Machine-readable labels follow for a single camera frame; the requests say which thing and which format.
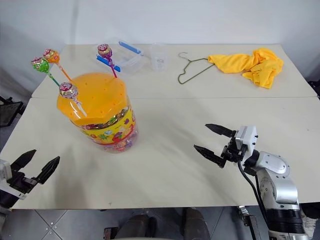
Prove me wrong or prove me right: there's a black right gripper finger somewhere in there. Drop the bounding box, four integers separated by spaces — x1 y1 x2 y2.
193 144 225 169
205 123 237 138

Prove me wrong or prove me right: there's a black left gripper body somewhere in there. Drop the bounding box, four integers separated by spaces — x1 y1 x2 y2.
6 171 41 195

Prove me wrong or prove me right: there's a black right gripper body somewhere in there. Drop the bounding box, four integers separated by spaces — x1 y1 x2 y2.
219 129 248 165

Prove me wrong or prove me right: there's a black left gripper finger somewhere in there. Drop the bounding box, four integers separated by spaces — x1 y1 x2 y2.
10 149 37 175
37 155 61 185

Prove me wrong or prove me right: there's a silver red wrapped lollipop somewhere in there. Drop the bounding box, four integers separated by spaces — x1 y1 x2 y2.
58 81 88 118

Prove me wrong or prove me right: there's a lollipop jar with orange lid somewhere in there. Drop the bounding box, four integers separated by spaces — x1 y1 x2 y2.
56 72 138 154

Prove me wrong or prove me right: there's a green wrapped lollipop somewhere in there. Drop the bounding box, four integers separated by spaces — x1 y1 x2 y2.
30 56 61 88

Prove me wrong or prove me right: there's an orange wrapped lollipop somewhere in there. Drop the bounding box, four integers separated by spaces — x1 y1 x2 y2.
42 47 74 81

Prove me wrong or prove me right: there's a purple wrapped lollipop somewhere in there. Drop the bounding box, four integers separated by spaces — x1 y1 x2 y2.
97 43 119 79

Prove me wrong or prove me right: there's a yellow cloth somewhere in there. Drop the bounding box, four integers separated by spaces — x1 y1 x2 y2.
207 47 285 90

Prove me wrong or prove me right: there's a black metal table leg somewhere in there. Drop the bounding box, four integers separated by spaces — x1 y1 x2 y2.
236 204 262 240

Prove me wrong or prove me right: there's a dark rounded shape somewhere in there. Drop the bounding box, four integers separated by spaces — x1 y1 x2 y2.
181 207 211 240

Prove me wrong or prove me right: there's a clear plastic measuring cup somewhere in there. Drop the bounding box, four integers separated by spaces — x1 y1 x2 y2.
149 42 171 74

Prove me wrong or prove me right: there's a clear box with blue latches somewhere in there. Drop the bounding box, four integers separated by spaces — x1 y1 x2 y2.
94 37 149 76

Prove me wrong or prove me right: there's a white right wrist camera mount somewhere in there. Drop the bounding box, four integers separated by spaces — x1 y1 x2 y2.
234 125 258 161

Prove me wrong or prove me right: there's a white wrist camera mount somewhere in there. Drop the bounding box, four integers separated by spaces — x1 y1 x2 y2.
0 159 27 201
234 125 258 161

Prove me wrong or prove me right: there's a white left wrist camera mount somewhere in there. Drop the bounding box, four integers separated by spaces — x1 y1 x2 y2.
0 159 27 201

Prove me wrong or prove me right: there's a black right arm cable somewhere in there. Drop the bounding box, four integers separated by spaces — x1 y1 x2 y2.
236 159 272 230

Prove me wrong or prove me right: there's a black metal frame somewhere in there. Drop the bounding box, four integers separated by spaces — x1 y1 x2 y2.
0 95 25 129

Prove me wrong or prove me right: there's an olive wire clothes hanger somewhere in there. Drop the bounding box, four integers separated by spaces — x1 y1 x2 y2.
177 51 216 85

